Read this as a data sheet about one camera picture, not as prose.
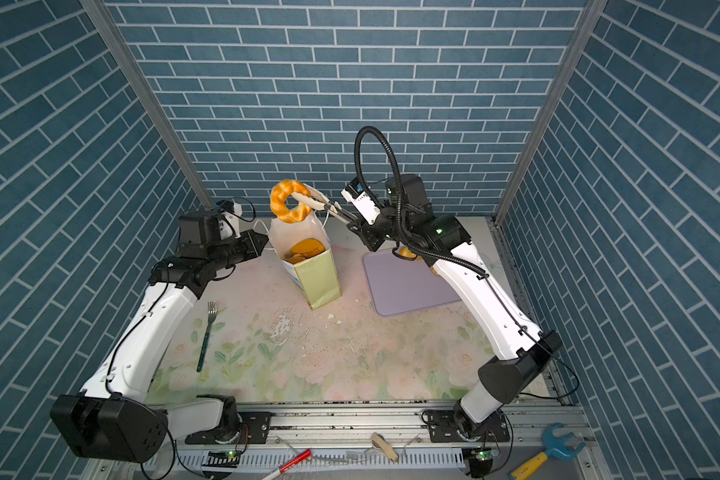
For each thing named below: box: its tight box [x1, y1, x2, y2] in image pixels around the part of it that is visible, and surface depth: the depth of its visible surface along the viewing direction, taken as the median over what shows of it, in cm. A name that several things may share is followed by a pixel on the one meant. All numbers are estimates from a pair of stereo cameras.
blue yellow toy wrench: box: [509, 422, 587, 480], surface depth 71 cm
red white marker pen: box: [262, 448, 313, 480], surface depth 69 cm
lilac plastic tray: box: [362, 249, 461, 317], surface depth 107 cm
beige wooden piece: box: [371, 432, 400, 463], surface depth 71 cm
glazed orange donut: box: [270, 179, 312, 224], surface depth 71 cm
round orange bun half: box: [284, 238, 326, 262], surface depth 97 cm
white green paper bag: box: [269, 212, 341, 310], surface depth 83 cm
